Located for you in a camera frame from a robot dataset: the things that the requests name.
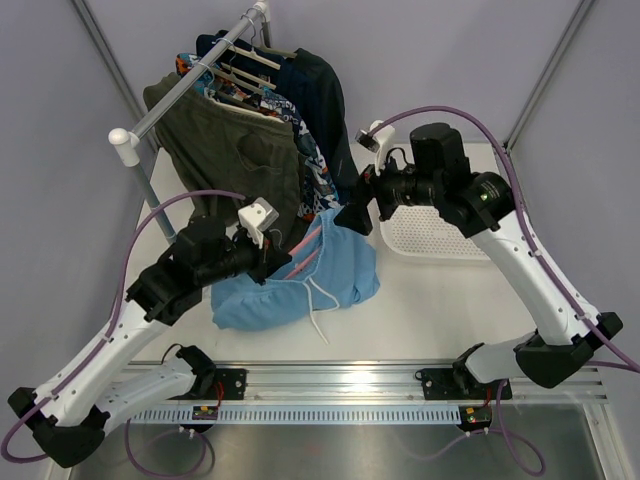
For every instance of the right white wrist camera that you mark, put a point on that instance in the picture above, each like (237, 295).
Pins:
(378, 141)

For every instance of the white perforated plastic basket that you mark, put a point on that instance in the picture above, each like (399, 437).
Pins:
(418, 234)

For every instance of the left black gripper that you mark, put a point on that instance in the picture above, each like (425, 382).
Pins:
(264, 266)

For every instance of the metal clothes rack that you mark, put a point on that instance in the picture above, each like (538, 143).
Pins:
(125, 142)

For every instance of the beige wooden hanger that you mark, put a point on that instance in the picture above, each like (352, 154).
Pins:
(264, 49)
(254, 56)
(249, 77)
(235, 107)

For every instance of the patterned colourful shorts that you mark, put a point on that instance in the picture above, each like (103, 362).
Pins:
(318, 191)

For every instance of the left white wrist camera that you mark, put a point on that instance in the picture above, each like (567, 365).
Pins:
(256, 218)

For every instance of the light blue shorts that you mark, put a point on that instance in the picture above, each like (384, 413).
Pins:
(343, 274)

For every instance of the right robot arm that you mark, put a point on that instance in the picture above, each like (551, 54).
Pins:
(482, 207)

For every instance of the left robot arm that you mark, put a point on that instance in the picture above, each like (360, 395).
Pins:
(72, 414)

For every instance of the navy blue shorts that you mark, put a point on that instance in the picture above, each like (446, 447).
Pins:
(290, 83)

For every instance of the aluminium mounting rail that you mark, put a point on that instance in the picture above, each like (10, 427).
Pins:
(319, 394)

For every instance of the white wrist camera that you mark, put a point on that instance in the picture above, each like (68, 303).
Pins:
(378, 141)
(256, 218)

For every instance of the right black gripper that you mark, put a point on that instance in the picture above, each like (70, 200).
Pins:
(354, 215)

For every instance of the pink hanger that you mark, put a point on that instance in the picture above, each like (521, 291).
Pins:
(305, 252)

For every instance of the olive green shorts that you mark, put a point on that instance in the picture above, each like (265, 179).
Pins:
(235, 150)

